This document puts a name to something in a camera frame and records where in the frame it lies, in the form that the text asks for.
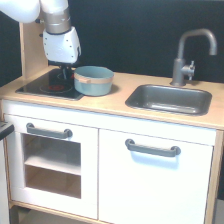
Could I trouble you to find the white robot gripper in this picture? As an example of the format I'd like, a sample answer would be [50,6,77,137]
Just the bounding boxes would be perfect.
[43,27,81,80]

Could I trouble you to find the teal pot with wooden band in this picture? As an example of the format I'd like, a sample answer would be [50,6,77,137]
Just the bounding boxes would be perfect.
[74,66,114,96]

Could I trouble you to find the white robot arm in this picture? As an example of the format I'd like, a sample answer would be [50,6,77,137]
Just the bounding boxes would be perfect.
[0,0,81,79]

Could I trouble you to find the grey metal sink basin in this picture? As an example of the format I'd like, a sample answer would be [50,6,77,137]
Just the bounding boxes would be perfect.
[125,85,212,116]

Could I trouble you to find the black induction hob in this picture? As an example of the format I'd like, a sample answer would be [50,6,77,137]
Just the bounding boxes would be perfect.
[16,69,83,100]

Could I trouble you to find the dark object at left edge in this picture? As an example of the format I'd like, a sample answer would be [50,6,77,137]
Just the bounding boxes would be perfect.
[0,121,14,141]

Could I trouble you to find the white oven door with window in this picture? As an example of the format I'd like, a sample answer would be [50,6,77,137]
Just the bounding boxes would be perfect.
[6,115,98,219]

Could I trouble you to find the grey metal faucet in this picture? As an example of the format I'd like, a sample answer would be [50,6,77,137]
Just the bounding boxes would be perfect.
[170,28,218,88]

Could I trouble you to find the white cupboard door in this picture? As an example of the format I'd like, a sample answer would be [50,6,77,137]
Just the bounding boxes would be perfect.
[99,130,213,224]

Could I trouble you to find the wooden play kitchen frame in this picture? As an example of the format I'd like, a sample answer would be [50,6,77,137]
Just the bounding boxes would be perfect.
[0,23,224,224]

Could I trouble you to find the grey oven door handle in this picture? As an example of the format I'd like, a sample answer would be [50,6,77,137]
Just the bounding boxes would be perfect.
[26,123,73,139]

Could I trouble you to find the grey cupboard door handle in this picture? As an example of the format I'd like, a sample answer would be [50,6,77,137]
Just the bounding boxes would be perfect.
[125,139,181,157]

